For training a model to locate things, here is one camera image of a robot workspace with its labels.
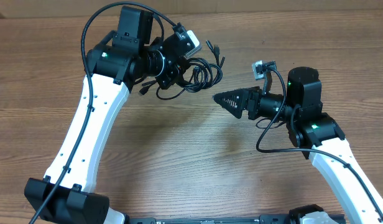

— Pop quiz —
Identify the black USB cable bundle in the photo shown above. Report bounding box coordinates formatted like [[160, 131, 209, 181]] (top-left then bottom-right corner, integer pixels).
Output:
[[138, 39, 226, 101]]

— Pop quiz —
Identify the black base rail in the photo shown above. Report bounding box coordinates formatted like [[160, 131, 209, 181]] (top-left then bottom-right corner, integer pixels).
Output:
[[125, 204, 346, 224]]

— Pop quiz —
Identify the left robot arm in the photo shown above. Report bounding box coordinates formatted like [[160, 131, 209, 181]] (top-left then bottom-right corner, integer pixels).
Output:
[[24, 2, 201, 223]]

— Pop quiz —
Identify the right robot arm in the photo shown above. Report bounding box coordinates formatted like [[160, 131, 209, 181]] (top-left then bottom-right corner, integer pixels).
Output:
[[213, 65, 383, 223]]

